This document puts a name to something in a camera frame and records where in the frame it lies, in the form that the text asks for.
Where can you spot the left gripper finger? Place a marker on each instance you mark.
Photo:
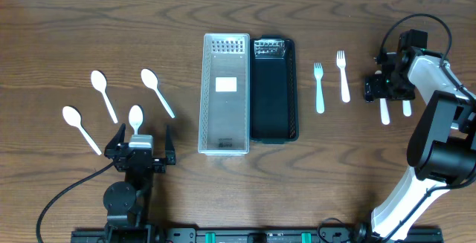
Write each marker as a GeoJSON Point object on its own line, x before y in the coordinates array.
{"type": "Point", "coordinates": [117, 139]}
{"type": "Point", "coordinates": [169, 147]}

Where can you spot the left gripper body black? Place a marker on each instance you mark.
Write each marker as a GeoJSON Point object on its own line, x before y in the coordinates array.
{"type": "Point", "coordinates": [139, 157]}

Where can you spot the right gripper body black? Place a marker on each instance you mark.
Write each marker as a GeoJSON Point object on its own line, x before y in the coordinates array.
{"type": "Point", "coordinates": [395, 87]}

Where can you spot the white fork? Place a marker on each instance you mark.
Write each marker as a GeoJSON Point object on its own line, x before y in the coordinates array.
{"type": "Point", "coordinates": [406, 108]}
{"type": "Point", "coordinates": [341, 63]}

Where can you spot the white spoon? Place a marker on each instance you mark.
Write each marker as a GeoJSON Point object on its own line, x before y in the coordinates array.
{"type": "Point", "coordinates": [384, 113]}
{"type": "Point", "coordinates": [136, 118]}
{"type": "Point", "coordinates": [98, 80]}
{"type": "Point", "coordinates": [73, 118]}
{"type": "Point", "coordinates": [151, 81]}

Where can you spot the pale blue plastic fork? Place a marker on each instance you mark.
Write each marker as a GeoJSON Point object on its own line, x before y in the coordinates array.
{"type": "Point", "coordinates": [318, 73]}

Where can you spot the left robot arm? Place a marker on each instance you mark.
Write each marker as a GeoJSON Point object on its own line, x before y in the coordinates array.
{"type": "Point", "coordinates": [127, 201]}

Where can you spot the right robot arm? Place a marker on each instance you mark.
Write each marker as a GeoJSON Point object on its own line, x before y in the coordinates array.
{"type": "Point", "coordinates": [441, 151]}

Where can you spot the clear plastic basket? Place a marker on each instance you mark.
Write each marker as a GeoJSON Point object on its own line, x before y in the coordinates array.
{"type": "Point", "coordinates": [224, 119]}

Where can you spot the black plastic basket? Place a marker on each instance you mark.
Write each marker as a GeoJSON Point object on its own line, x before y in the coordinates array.
{"type": "Point", "coordinates": [274, 100]}

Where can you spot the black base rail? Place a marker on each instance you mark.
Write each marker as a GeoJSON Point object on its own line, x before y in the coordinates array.
{"type": "Point", "coordinates": [191, 235]}

